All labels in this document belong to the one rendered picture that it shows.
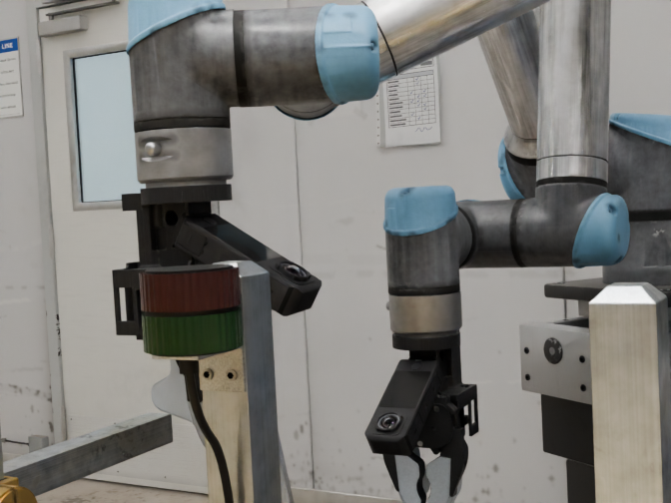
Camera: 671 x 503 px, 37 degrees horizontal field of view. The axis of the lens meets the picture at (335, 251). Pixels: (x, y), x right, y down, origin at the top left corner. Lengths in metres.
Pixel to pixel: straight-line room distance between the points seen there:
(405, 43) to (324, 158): 2.81
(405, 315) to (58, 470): 0.37
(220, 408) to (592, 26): 0.64
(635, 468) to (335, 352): 3.21
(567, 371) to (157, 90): 0.73
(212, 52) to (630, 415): 0.41
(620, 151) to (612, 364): 0.88
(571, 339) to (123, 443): 0.58
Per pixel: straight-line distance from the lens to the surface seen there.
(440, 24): 0.91
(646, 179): 1.40
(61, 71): 4.54
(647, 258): 1.39
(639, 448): 0.56
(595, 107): 1.10
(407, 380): 1.03
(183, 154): 0.77
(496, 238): 1.09
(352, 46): 0.77
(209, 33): 0.78
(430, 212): 1.02
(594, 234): 1.05
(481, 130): 3.43
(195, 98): 0.77
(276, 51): 0.77
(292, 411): 3.89
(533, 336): 1.36
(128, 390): 4.38
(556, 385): 1.34
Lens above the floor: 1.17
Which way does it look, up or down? 3 degrees down
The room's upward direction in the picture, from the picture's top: 3 degrees counter-clockwise
